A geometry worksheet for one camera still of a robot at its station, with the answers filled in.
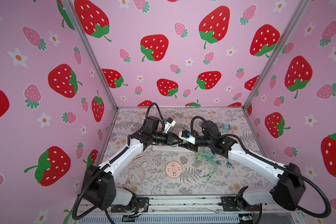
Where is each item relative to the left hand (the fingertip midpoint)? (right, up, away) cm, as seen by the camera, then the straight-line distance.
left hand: (181, 141), depth 73 cm
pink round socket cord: (-31, -25, +7) cm, 40 cm away
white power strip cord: (-27, -13, +17) cm, 35 cm away
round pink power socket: (-4, -19, +11) cm, 22 cm away
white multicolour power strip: (-6, -8, +20) cm, 22 cm away
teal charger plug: (+37, +6, +32) cm, 49 cm away
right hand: (-1, +1, +2) cm, 2 cm away
